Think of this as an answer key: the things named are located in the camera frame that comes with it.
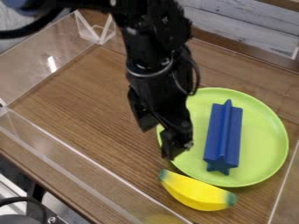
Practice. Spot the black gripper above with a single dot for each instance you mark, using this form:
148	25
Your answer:
158	103

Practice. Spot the yellow toy banana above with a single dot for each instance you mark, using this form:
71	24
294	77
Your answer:
196	194

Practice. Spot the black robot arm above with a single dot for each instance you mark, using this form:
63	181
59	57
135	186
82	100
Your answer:
160	70

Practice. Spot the blue star-shaped block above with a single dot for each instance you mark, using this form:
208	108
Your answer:
222	147

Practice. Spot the clear acrylic tray enclosure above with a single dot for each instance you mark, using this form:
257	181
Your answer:
70	134

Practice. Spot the black metal bracket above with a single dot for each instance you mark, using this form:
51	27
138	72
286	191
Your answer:
39	211

